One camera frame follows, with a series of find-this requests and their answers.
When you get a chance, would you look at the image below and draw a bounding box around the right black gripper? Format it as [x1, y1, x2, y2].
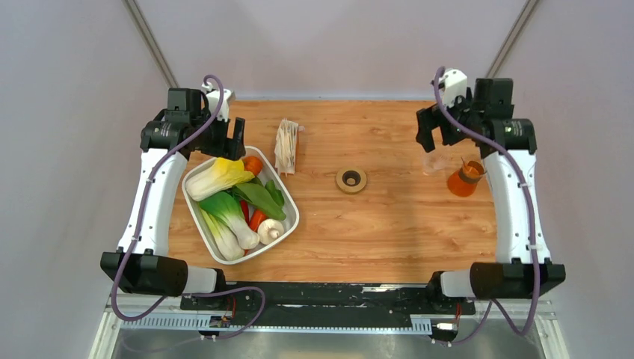
[417, 88, 484, 153]

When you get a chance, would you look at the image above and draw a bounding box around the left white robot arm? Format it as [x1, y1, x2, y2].
[100, 88, 245, 310]

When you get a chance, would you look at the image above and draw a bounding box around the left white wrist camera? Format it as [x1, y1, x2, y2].
[201, 84, 236, 123]

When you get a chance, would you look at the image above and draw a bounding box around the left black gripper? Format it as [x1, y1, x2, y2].
[191, 110, 246, 161]

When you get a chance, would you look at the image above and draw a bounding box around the orange glass carafe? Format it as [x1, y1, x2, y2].
[446, 160, 486, 197]

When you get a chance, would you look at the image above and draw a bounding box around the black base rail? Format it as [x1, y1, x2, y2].
[180, 281, 476, 329]

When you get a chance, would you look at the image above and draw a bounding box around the yellow napa cabbage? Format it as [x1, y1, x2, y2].
[185, 158, 255, 201]

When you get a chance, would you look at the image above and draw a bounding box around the red chili pepper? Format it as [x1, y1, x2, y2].
[239, 200, 250, 223]

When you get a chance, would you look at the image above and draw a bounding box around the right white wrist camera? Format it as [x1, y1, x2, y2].
[439, 68, 467, 108]

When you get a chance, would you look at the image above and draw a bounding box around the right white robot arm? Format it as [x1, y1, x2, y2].
[416, 70, 566, 313]

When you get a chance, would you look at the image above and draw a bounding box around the white vegetable tray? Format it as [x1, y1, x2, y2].
[182, 146, 300, 265]

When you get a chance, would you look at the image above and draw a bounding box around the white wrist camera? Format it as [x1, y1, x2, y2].
[439, 68, 467, 108]
[201, 84, 236, 123]

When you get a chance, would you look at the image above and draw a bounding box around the pale bok choy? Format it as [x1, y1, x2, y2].
[202, 211, 245, 261]

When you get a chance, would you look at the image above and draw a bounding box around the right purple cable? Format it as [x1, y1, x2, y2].
[432, 66, 542, 346]

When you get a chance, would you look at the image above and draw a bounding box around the white mushroom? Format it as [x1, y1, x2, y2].
[257, 219, 286, 245]

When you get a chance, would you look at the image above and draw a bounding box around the green leafy vegetable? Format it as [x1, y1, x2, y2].
[231, 177, 286, 221]

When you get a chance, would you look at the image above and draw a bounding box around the wooden dripper ring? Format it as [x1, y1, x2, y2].
[336, 167, 369, 194]

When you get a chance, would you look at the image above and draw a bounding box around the orange tomato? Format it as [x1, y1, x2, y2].
[242, 156, 263, 177]

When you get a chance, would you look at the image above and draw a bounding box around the orange carrot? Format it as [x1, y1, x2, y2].
[249, 209, 268, 232]

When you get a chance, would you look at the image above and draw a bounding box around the green bok choy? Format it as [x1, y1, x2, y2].
[199, 191, 259, 250]

